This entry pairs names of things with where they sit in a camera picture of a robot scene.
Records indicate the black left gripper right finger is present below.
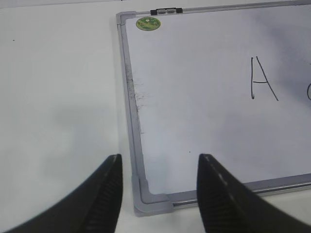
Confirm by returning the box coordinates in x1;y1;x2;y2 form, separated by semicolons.
197;154;311;233

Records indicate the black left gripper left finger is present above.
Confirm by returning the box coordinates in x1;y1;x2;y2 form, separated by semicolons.
9;154;123;233

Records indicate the round green magnet sticker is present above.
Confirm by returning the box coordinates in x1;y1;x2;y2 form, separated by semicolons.
136;17;161;31

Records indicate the black marker clip holder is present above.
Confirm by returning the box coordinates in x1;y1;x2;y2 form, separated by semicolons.
150;8;183;16

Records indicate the white board with aluminium frame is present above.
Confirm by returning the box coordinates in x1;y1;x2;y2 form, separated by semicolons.
116;0;311;216

